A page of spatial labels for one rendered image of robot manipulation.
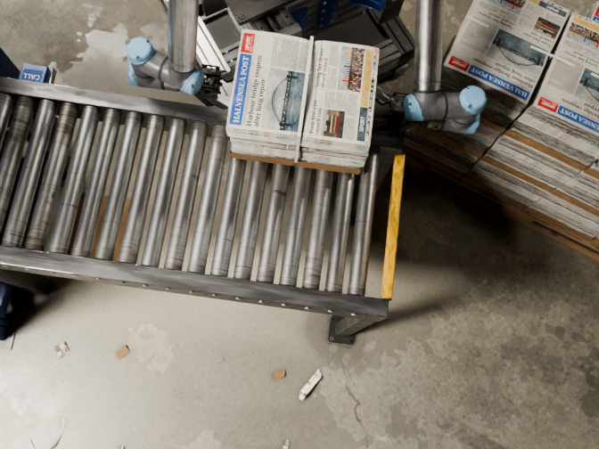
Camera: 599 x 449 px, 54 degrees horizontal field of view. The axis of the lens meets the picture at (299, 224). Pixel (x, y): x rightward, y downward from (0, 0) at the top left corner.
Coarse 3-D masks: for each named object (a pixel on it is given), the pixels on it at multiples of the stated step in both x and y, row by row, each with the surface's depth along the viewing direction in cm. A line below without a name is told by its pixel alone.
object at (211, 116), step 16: (0, 80) 173; (16, 80) 173; (16, 96) 174; (32, 96) 172; (48, 96) 172; (64, 96) 173; (80, 96) 173; (96, 96) 173; (112, 96) 173; (128, 96) 174; (80, 112) 179; (144, 112) 173; (160, 112) 173; (176, 112) 173; (192, 112) 173; (208, 112) 174; (224, 112) 174; (384, 144) 174; (400, 144) 174; (384, 160) 184
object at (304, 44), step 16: (304, 48) 155; (320, 48) 155; (304, 64) 154; (304, 80) 152; (304, 112) 150; (288, 128) 149; (304, 128) 149; (288, 144) 155; (304, 144) 153; (304, 160) 166
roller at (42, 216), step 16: (64, 112) 171; (64, 128) 170; (64, 144) 170; (48, 160) 168; (64, 160) 170; (48, 176) 166; (48, 192) 165; (48, 208) 165; (32, 224) 163; (48, 224) 165; (32, 240) 161
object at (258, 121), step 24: (240, 48) 153; (264, 48) 153; (288, 48) 154; (240, 72) 152; (264, 72) 152; (288, 72) 153; (240, 96) 150; (264, 96) 150; (288, 96) 151; (240, 120) 149; (264, 120) 149; (288, 120) 149; (240, 144) 160; (264, 144) 157
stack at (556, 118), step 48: (480, 0) 185; (528, 0) 186; (480, 48) 181; (528, 48) 182; (576, 48) 182; (528, 96) 177; (576, 96) 178; (432, 144) 229; (480, 144) 211; (576, 144) 185; (480, 192) 245; (528, 192) 228; (576, 192) 210; (576, 240) 242
